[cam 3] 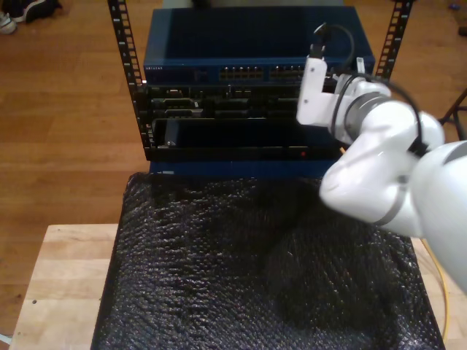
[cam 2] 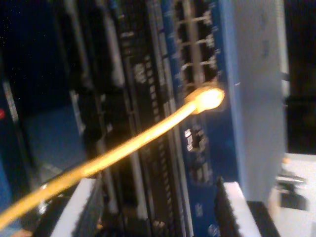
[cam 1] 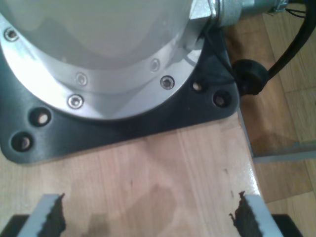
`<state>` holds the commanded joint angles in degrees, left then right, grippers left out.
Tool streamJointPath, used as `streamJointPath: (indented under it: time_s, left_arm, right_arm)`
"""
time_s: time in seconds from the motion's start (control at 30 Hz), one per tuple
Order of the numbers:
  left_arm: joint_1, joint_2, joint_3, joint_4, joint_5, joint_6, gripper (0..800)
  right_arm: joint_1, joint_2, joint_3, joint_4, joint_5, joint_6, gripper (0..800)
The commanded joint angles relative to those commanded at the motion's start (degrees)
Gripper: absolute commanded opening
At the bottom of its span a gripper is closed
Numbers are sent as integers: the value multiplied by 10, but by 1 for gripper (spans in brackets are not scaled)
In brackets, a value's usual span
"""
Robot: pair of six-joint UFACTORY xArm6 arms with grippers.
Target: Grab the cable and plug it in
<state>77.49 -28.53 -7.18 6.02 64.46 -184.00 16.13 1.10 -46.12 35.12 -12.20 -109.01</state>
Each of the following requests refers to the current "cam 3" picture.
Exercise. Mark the brown wooden chair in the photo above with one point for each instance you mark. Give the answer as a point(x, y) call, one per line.
point(456, 105)

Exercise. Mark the small blue object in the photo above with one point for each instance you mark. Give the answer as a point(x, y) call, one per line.
point(454, 6)

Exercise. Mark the black rack shelf tray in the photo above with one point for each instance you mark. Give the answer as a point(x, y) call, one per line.
point(237, 153)

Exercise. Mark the black rack server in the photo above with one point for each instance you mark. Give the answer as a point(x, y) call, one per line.
point(219, 104)

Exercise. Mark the grey panel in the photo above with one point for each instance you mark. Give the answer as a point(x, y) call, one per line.
point(177, 3)

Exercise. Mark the black bubble wrap mat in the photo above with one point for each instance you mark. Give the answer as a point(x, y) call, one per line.
point(219, 291)

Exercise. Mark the dark shoe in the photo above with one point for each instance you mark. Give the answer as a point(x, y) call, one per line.
point(40, 9)

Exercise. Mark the white sneaker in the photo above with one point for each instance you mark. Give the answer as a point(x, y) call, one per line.
point(6, 22)

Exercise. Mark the black perforated rack post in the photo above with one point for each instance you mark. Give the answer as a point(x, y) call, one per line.
point(124, 36)
point(396, 33)

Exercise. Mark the blue network switch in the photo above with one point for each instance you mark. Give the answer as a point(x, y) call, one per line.
point(226, 36)

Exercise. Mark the blue rack base plate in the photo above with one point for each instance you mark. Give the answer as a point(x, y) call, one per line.
point(237, 168)

